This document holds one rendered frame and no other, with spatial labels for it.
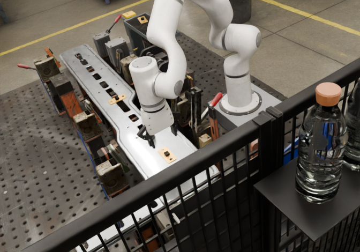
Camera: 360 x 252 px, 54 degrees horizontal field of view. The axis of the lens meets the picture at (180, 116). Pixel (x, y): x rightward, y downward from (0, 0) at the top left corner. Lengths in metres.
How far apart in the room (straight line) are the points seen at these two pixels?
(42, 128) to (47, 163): 0.32
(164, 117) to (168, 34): 0.27
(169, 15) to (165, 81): 0.21
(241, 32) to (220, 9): 0.19
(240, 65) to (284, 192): 1.08
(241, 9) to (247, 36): 2.81
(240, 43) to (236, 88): 0.25
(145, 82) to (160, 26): 0.18
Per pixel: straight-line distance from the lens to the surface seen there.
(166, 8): 1.10
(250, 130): 0.53
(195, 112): 1.24
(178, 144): 1.33
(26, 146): 2.13
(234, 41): 1.56
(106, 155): 1.40
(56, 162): 1.93
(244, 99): 1.74
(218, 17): 1.42
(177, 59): 1.03
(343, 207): 0.60
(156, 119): 1.15
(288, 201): 0.59
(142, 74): 1.03
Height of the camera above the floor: 1.91
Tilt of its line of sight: 39 degrees down
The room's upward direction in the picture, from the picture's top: 12 degrees counter-clockwise
